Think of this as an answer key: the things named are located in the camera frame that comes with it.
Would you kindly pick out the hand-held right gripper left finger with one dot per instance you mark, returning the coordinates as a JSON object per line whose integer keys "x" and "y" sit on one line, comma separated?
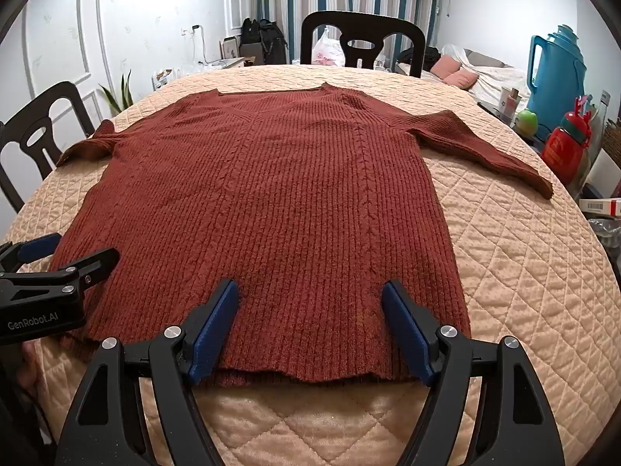
{"x": 216, "y": 330}

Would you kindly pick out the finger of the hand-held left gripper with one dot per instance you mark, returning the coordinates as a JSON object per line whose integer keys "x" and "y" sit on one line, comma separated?
{"x": 36, "y": 247}
{"x": 97, "y": 262}

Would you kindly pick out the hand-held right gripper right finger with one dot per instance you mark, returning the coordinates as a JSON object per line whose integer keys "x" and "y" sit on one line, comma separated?
{"x": 407, "y": 330}

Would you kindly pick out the rust red knit sweater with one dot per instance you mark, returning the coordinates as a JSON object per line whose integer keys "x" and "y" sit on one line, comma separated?
{"x": 291, "y": 204}

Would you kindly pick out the peach quilted blanket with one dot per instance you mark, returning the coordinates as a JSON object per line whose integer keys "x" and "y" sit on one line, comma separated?
{"x": 509, "y": 276}

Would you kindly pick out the black wooden chair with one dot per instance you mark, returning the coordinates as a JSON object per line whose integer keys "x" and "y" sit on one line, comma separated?
{"x": 315, "y": 34}
{"x": 63, "y": 102}

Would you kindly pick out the potted green plant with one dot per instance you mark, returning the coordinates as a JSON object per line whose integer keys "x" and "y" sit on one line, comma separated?
{"x": 119, "y": 97}

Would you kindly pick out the red and white box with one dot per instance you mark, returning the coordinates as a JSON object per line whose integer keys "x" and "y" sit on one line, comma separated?
{"x": 601, "y": 206}

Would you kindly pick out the red drinking bottle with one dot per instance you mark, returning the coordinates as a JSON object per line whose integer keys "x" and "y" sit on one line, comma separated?
{"x": 563, "y": 153}

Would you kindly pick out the white paper cup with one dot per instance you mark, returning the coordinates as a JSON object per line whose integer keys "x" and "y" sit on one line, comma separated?
{"x": 509, "y": 102}

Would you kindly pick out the framed picture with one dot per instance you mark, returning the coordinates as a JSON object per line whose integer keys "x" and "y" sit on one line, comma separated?
{"x": 231, "y": 48}

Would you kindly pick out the pink pillow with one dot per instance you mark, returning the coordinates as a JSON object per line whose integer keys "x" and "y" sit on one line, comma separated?
{"x": 447, "y": 65}
{"x": 461, "y": 79}

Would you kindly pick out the brown cardboard box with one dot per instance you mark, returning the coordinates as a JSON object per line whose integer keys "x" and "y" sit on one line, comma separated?
{"x": 252, "y": 53}

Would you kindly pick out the white bed sheet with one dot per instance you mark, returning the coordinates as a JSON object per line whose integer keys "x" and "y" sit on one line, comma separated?
{"x": 499, "y": 77}

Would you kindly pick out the black printed bag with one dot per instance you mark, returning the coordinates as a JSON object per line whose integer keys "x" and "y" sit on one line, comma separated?
{"x": 429, "y": 58}

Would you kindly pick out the black backpack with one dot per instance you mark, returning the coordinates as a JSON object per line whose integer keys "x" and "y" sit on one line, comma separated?
{"x": 272, "y": 41}
{"x": 248, "y": 34}

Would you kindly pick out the white plastic bag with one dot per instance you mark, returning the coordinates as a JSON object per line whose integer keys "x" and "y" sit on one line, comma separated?
{"x": 326, "y": 51}

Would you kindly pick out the blue thermos jug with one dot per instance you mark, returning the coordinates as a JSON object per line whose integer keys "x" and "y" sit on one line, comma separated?
{"x": 558, "y": 77}

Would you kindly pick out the blue striped curtain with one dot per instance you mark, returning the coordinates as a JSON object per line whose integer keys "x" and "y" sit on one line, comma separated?
{"x": 291, "y": 0}

